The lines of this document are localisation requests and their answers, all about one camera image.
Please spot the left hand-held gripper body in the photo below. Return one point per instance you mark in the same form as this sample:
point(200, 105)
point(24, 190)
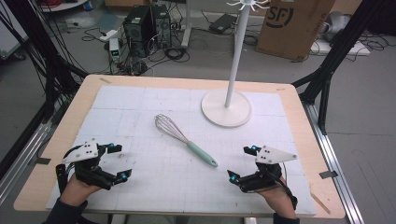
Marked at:
point(82, 153)

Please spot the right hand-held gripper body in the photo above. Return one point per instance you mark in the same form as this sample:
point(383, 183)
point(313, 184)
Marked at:
point(274, 154)

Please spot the white hook rack stand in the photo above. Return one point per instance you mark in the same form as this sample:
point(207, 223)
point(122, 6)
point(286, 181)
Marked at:
point(238, 46)

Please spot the person's left hand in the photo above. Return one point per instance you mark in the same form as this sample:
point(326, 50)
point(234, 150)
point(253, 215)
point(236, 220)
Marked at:
point(74, 193)

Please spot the person's right hand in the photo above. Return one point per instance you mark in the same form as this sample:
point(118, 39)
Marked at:
point(281, 200)

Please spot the black tape piece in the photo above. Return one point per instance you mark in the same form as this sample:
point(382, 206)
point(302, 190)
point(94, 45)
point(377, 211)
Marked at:
point(328, 174)
point(42, 160)

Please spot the white grid mat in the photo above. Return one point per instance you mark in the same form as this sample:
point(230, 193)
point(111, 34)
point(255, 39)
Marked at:
point(186, 193)

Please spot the long tan tape strip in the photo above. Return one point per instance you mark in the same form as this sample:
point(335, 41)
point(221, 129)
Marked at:
point(320, 202)

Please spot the short tan tape strip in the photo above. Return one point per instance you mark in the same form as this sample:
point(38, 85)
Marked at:
point(105, 80)

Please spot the white device with green display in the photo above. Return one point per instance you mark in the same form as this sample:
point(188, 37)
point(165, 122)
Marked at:
point(114, 46)

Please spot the white power strip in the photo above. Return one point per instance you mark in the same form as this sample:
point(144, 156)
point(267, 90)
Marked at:
point(108, 35)

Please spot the white foam board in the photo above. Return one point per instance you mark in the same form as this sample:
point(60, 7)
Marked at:
point(323, 49)

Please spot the large black computer tower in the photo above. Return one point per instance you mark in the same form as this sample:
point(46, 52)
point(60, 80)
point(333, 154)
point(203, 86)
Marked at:
point(138, 34)

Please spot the brown cardboard box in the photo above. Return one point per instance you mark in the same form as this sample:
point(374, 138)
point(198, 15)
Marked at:
point(289, 31)

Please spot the flat black box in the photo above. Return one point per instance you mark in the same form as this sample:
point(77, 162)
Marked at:
point(222, 23)

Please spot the slim black computer tower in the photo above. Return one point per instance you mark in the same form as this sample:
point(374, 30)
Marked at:
point(162, 26)

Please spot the white cabinet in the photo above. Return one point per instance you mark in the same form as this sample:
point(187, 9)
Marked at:
point(9, 37)

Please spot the white metal pole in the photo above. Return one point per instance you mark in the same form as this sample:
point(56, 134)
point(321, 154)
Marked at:
point(187, 21)

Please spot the grey white bundle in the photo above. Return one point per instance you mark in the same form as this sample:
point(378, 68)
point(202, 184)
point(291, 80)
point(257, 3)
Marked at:
point(337, 23)

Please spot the white round table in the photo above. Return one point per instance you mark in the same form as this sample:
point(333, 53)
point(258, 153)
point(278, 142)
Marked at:
point(62, 5)

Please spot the aluminium rail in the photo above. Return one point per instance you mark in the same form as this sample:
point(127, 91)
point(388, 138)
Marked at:
point(21, 158)
point(330, 155)

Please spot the black metal frame strut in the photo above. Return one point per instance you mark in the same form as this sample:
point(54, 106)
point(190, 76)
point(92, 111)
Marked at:
point(339, 49)

